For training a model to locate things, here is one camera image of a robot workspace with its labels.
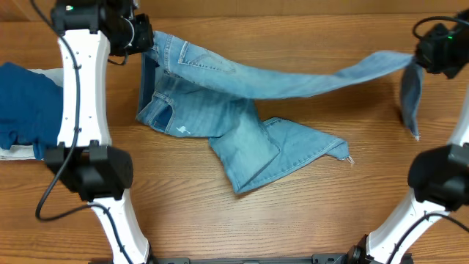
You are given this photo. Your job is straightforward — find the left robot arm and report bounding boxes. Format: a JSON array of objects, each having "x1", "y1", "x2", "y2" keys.
[{"x1": 35, "y1": 0, "x2": 155, "y2": 263}]

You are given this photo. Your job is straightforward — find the white garment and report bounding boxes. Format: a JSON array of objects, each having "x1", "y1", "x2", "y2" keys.
[{"x1": 0, "y1": 145, "x2": 43, "y2": 161}]

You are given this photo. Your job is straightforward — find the dark blue shirt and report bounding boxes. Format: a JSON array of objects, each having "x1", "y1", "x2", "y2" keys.
[{"x1": 1, "y1": 62, "x2": 63, "y2": 158}]

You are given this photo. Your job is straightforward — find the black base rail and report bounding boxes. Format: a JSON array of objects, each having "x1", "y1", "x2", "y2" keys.
[{"x1": 150, "y1": 254, "x2": 347, "y2": 264}]

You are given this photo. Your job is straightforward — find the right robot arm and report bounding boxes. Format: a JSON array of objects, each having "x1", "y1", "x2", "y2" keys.
[{"x1": 336, "y1": 11, "x2": 468, "y2": 263}]

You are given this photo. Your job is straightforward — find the light grey folded garment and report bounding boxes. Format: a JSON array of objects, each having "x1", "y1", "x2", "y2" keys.
[{"x1": 30, "y1": 68, "x2": 64, "y2": 87}]

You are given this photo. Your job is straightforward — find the light blue denim jeans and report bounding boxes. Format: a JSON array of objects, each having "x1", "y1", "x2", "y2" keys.
[{"x1": 136, "y1": 32, "x2": 423, "y2": 194}]

